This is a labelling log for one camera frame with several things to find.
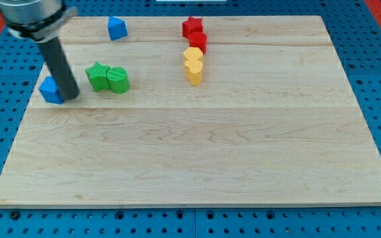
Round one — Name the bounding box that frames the red cylinder block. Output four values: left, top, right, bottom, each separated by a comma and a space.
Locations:
188, 32, 207, 54

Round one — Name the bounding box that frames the red star block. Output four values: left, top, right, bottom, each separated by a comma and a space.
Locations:
182, 17, 203, 38

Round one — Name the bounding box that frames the wooden board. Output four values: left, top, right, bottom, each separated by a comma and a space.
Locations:
0, 16, 381, 209

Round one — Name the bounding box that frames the yellow hexagon block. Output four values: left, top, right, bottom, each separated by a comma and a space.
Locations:
183, 47, 204, 62

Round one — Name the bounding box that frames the green star block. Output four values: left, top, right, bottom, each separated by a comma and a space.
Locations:
85, 62, 110, 91

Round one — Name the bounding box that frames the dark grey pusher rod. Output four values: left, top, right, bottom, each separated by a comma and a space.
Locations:
38, 37, 79, 100

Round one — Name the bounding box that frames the blue triangular block top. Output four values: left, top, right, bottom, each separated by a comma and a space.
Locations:
107, 17, 128, 41

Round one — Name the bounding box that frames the yellow heart block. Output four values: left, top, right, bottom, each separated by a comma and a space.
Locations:
184, 59, 203, 86

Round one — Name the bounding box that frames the green cylinder block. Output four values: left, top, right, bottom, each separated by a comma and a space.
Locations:
106, 67, 130, 94

